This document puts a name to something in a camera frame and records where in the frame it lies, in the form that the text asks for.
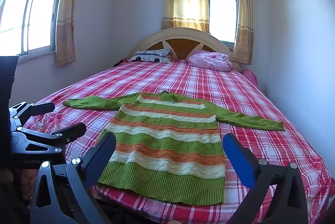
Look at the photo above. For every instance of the green orange striped sweater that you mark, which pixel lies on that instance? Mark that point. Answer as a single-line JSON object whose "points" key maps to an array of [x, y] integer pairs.
{"points": [[162, 140]]}

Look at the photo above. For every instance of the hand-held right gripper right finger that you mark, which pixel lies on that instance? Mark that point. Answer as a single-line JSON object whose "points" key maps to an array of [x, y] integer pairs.
{"points": [[239, 158]]}

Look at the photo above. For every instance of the cream arched wooden headboard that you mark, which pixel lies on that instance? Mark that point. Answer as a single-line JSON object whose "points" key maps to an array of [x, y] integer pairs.
{"points": [[180, 35]]}

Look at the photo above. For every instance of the large sliding window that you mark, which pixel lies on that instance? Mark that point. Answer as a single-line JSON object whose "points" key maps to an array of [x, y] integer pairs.
{"points": [[28, 9]]}

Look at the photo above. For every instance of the dark cloth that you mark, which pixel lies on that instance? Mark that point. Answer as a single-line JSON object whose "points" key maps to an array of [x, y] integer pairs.
{"points": [[119, 61]]}

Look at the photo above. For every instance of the small window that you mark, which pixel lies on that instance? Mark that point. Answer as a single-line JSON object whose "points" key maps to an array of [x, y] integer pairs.
{"points": [[222, 6]]}

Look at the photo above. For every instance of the pink cloth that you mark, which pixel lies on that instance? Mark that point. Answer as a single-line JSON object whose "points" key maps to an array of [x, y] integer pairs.
{"points": [[250, 76]]}

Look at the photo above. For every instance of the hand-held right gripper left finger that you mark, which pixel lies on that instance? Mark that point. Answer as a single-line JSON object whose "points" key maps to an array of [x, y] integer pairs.
{"points": [[106, 150]]}

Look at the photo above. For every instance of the white blue patterned pillow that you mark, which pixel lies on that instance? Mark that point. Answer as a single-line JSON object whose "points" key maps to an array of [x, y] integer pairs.
{"points": [[153, 56]]}

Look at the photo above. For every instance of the pink folded quilt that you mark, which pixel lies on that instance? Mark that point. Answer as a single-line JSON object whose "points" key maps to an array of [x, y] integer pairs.
{"points": [[210, 60]]}

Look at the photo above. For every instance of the bed with red plaid sheet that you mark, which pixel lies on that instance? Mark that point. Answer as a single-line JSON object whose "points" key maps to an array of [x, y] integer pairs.
{"points": [[261, 98]]}

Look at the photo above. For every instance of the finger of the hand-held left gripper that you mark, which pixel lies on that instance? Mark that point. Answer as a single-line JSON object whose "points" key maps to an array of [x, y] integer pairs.
{"points": [[70, 133], [39, 108]]}

